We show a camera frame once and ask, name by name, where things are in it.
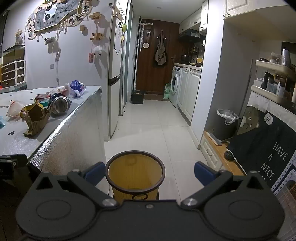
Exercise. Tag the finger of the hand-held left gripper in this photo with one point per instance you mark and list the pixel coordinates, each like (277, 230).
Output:
(17, 161)

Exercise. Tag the small wooden wall block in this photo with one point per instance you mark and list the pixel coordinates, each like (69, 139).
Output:
(83, 28)

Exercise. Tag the yellow carton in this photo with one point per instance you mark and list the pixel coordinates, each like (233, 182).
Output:
(26, 108)

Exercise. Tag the dark printed cloth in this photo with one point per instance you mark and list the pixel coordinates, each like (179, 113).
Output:
(259, 148)

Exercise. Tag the green plastic bag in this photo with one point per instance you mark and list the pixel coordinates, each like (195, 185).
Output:
(167, 90)

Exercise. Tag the white refrigerator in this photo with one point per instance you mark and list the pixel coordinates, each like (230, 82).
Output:
(114, 92)

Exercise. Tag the panda wall banner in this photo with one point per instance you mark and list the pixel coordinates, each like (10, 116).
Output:
(53, 14)

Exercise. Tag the cream wall shelf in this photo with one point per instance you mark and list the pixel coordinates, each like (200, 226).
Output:
(270, 95)

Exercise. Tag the white drawer unit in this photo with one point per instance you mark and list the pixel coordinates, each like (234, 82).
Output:
(12, 74)

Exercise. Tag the white lower kitchen cabinets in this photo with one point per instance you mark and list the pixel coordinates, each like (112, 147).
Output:
(189, 92)

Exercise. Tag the blue plastic wrapper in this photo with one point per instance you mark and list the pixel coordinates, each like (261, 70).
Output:
(77, 87)

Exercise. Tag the white upper kitchen cabinets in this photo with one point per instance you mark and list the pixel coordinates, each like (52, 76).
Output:
(194, 18)

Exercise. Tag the grey tumbler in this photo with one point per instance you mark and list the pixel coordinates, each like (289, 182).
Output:
(285, 56)

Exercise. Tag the black floor bin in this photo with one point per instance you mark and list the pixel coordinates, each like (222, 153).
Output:
(137, 96)

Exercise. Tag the wooden plane wall ornament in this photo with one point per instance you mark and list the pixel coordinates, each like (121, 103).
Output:
(97, 37)

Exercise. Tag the white wall hook rack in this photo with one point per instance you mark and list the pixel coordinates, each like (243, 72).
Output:
(145, 23)

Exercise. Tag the foil-covered table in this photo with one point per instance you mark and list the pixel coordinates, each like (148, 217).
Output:
(76, 139)

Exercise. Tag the white kitchen cabinets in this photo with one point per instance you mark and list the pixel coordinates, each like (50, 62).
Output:
(189, 92)
(194, 18)

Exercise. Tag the black range hood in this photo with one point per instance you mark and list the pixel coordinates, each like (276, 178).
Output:
(192, 36)

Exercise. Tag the black round object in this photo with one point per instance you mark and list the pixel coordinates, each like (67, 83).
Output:
(229, 155)

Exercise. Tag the glass tank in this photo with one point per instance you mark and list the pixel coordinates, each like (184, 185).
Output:
(13, 53)

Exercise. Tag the brown wooden door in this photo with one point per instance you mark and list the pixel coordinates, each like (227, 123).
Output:
(150, 76)

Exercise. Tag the hanging white round utensil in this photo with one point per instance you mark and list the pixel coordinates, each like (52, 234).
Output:
(145, 45)

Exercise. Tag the yellow waste bin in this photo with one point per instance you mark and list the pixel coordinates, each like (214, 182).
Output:
(134, 171)

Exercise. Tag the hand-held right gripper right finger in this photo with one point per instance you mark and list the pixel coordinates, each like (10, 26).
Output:
(204, 174)

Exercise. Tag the black cooking pot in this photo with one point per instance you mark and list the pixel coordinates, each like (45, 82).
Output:
(186, 58)

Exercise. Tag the white washing machine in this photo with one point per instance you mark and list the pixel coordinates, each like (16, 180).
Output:
(176, 85)

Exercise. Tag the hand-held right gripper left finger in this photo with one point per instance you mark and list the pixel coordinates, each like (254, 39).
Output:
(94, 173)

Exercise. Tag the torn brown cardboard box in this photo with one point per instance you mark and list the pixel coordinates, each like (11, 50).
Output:
(34, 125)

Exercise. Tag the dried flowers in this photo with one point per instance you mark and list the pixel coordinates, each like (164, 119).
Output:
(19, 37)

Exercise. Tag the hanging grey bag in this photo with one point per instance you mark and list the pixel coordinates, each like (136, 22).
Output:
(160, 54)

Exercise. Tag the low cabinet with wooden top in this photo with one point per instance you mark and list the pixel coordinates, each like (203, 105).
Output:
(227, 165)

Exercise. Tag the white sheep toy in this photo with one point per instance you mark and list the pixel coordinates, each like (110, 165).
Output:
(98, 49)

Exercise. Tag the grey bin with white liner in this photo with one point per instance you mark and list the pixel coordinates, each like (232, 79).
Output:
(225, 126)

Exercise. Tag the red box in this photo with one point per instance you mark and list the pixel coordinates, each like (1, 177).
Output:
(42, 96)

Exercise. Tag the pink wall card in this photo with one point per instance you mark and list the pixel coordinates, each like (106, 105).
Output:
(91, 57)

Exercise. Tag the flat grey board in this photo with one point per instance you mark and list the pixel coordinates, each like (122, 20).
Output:
(214, 138)

